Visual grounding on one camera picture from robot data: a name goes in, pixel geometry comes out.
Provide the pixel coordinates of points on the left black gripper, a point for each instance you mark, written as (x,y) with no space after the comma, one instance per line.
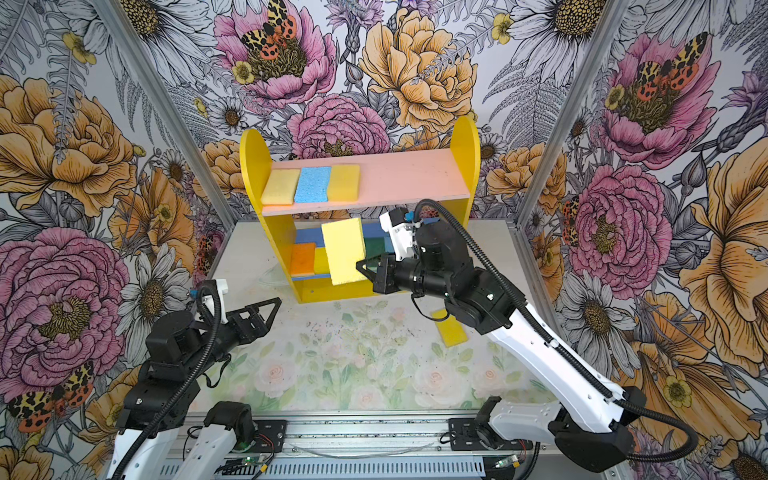
(262,327)

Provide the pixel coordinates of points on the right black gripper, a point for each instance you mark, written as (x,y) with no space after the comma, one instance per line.
(386,280)

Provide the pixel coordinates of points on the dark green sponge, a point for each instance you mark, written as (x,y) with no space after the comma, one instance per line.
(374,247)

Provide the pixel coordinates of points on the yellow porous sponge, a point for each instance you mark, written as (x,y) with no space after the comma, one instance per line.
(345,246)

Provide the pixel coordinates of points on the bright yellow sponge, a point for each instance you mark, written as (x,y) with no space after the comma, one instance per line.
(321,263)

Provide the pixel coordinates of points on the orange sponge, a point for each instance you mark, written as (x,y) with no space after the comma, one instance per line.
(302,260)

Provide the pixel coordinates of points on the small yellow sponge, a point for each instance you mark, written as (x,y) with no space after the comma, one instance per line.
(449,328)

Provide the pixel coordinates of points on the golden yellow sponge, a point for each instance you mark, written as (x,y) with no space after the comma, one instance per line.
(344,183)

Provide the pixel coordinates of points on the blue porous sponge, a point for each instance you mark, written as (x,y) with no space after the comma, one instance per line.
(313,185)

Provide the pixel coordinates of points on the pale yellow sponge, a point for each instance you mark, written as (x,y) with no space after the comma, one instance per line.
(281,187)

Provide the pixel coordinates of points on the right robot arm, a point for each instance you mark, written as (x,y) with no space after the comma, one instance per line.
(496,308)

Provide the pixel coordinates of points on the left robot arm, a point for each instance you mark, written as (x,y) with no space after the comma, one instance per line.
(155,409)

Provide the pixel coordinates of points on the yellow wooden shelf unit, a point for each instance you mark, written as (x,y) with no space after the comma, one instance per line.
(448,176)

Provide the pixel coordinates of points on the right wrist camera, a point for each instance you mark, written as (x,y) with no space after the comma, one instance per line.
(401,227)

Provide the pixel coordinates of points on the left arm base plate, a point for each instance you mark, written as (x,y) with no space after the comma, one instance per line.
(268,437)

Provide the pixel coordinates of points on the aluminium front rail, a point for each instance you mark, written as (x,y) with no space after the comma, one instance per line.
(360,432)

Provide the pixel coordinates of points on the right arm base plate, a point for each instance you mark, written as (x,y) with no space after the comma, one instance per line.
(466,434)

